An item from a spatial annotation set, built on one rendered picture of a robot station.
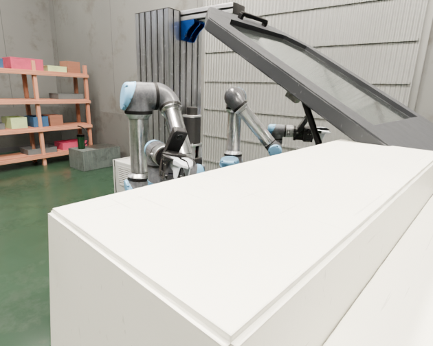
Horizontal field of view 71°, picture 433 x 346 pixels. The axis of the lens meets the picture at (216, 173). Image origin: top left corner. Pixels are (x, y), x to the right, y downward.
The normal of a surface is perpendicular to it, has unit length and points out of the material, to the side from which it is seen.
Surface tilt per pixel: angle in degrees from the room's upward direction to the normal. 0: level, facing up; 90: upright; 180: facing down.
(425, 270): 0
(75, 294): 90
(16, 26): 90
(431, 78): 90
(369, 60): 90
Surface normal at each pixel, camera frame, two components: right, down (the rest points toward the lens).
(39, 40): 0.79, 0.18
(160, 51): -0.61, 0.18
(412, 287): 0.04, -0.96
